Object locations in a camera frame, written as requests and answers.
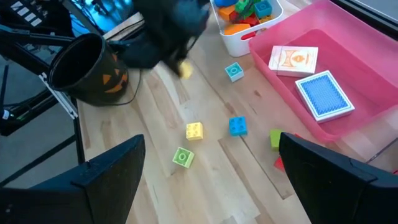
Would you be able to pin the small yellow toy block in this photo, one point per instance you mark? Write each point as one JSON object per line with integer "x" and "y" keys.
{"x": 186, "y": 71}

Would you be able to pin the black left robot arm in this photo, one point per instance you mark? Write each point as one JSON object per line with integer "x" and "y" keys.
{"x": 140, "y": 53}

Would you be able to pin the wide yellow toy block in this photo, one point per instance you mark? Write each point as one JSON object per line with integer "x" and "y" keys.
{"x": 267, "y": 19}

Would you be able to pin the yellow studded toy block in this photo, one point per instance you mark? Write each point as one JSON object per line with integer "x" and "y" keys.
{"x": 194, "y": 130}

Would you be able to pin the orange toy block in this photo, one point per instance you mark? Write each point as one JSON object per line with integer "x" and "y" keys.
{"x": 227, "y": 12}

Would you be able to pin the blue playing card box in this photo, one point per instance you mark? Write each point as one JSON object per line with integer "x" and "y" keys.
{"x": 323, "y": 96}

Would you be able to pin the black pumpkin bucket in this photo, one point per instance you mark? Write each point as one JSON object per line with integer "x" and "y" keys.
{"x": 81, "y": 62}

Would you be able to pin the pink plastic bin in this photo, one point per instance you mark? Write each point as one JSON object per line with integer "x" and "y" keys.
{"x": 357, "y": 46}

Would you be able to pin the white plastic bin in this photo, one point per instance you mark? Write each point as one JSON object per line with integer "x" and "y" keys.
{"x": 239, "y": 46}

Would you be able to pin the cyan studded toy block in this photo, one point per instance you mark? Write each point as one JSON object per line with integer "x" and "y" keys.
{"x": 238, "y": 126}

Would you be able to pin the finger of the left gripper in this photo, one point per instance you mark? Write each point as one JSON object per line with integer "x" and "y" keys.
{"x": 179, "y": 63}

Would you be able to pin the red square toy block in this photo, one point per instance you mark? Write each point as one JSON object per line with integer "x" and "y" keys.
{"x": 248, "y": 20}

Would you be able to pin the green studded toy block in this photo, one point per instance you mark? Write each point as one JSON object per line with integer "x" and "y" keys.
{"x": 245, "y": 7}

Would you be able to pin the black aluminium table frame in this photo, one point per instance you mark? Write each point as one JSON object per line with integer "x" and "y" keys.
{"x": 79, "y": 140}

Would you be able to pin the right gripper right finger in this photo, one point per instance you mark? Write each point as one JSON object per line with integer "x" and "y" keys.
{"x": 342, "y": 199}

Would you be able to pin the black panel white labels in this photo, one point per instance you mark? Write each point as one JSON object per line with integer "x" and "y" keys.
{"x": 28, "y": 14}

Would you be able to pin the white square tile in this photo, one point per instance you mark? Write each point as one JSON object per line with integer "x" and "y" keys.
{"x": 293, "y": 60}

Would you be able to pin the red stepped toy block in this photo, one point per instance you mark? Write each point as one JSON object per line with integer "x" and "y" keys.
{"x": 279, "y": 164}

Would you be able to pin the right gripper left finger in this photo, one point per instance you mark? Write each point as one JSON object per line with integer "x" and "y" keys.
{"x": 77, "y": 202}

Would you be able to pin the large orange sloped block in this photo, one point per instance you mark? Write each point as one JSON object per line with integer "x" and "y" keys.
{"x": 236, "y": 29}

